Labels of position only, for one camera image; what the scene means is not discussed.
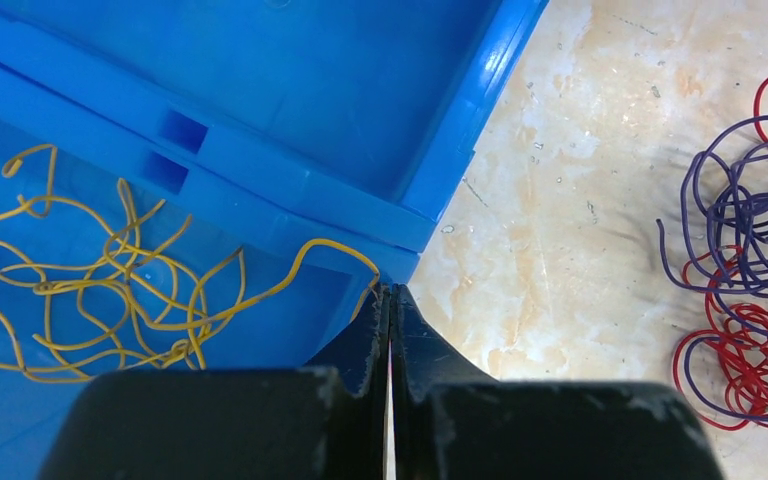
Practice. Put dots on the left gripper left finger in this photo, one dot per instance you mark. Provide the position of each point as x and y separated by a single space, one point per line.
356 396

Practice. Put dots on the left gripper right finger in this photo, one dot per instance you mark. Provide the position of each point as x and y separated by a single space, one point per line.
422 360

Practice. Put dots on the blue three-compartment bin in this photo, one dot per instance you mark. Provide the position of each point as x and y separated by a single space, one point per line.
272 123

